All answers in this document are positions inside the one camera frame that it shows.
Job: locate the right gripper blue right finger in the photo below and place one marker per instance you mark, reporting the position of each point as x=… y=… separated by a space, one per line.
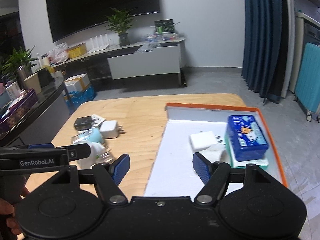
x=203 y=167

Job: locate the dark curved side counter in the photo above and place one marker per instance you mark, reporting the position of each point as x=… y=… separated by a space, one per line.
x=43 y=121

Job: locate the white plastic bag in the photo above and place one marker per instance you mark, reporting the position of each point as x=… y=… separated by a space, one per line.
x=59 y=54

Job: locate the blue plastic bag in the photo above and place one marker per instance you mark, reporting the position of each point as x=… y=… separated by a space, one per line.
x=78 y=98

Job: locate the yellow cardboard box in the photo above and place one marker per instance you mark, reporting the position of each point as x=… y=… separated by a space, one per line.
x=77 y=51

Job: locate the light blue toothpick jar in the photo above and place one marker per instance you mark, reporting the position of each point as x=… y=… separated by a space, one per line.
x=91 y=135

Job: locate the small white usb charger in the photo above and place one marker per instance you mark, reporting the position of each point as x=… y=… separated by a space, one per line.
x=204 y=140

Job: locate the white tv console cabinet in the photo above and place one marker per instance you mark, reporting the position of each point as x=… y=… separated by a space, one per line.
x=125 y=62

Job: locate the potted green plant in vase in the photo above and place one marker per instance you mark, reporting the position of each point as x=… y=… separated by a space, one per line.
x=120 y=22

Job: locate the dark blue curtain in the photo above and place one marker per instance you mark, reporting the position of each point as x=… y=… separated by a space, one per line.
x=267 y=40

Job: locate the wall mounted black television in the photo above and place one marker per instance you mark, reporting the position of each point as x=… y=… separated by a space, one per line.
x=67 y=17

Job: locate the teal white carton box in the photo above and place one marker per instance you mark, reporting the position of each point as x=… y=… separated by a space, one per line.
x=263 y=163

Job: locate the green black display box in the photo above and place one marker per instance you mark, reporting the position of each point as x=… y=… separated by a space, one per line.
x=165 y=26

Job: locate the blue plastic tin box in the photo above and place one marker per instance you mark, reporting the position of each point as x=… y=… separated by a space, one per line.
x=247 y=139

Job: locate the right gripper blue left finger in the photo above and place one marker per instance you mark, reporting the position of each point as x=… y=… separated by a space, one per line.
x=119 y=168

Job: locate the orange white cardboard tray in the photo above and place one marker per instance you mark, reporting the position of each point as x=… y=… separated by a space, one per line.
x=200 y=128

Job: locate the person's left hand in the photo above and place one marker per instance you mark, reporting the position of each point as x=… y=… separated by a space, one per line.
x=13 y=190

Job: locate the purple patterned box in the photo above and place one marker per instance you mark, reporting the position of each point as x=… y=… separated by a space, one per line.
x=18 y=111

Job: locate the white wifi router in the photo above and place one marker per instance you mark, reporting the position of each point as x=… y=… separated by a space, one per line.
x=99 y=43

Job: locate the white plug charger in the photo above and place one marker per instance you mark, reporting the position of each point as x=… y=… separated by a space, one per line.
x=110 y=129

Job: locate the white mosquito repellent heater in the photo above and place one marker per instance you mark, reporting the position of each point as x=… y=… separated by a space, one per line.
x=219 y=154

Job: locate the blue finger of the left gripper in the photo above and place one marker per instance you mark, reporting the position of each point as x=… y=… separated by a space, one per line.
x=49 y=145

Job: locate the white yellow taped carton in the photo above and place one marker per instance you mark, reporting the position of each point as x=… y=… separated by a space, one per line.
x=78 y=83

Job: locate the clear liquid refill bottle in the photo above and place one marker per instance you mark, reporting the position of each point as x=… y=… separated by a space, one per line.
x=105 y=157

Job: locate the left side green plant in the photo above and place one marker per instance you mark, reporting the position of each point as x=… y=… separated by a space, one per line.
x=19 y=57

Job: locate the white flat product box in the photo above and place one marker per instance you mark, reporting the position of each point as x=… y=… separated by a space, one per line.
x=97 y=120

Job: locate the beige paper box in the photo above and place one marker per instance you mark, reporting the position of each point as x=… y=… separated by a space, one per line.
x=32 y=82

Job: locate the teal hard suitcase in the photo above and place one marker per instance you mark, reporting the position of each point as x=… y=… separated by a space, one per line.
x=307 y=86

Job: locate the black power adapter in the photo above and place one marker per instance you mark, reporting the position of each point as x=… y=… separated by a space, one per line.
x=83 y=123

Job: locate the white cup-shaped repellent heater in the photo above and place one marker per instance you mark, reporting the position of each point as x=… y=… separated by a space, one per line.
x=89 y=153

